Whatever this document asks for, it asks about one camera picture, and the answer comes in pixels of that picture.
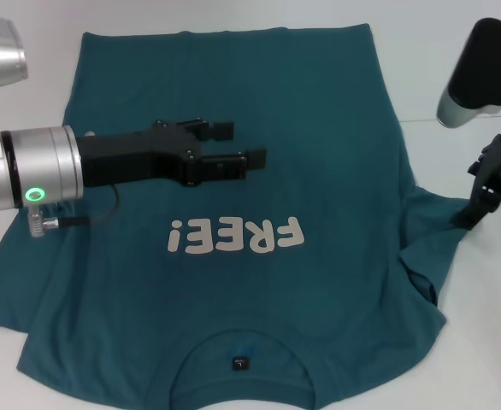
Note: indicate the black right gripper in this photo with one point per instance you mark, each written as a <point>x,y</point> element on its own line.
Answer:
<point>492,179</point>

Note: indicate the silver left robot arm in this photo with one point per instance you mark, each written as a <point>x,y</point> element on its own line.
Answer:
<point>41,166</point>

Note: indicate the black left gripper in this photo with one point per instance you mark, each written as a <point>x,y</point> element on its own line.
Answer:
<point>135,158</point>

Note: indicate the teal blue printed t-shirt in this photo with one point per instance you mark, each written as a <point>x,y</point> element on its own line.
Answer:
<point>297,128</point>

